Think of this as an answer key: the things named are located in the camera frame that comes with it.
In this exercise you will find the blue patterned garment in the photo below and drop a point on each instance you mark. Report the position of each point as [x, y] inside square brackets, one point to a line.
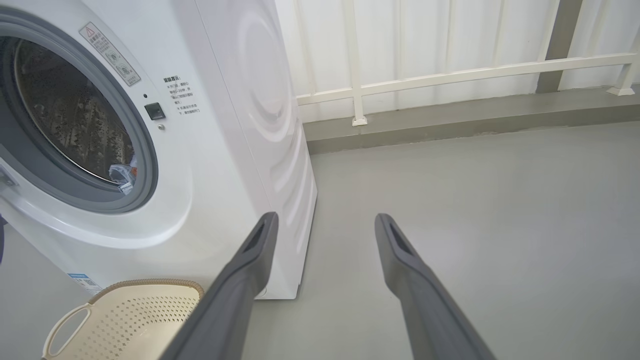
[122, 175]

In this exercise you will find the cream perforated laundry basket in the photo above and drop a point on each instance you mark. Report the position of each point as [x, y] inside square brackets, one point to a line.
[140, 320]

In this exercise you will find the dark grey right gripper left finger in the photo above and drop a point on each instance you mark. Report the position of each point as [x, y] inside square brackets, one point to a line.
[230, 300]

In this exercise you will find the white metal railing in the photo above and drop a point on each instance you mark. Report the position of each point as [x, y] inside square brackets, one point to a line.
[450, 77]

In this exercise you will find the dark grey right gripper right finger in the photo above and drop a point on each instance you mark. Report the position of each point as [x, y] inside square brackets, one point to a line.
[425, 310]

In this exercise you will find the white front-load washing machine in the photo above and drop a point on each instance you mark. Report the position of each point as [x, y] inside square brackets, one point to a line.
[225, 175]

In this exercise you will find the stainless steel washing machine drum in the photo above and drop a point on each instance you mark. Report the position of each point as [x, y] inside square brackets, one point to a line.
[70, 110]

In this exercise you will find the grey warning sticker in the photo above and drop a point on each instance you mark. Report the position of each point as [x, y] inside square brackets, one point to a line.
[110, 54]

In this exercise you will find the blue white energy label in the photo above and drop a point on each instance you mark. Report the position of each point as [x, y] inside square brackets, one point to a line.
[85, 282]

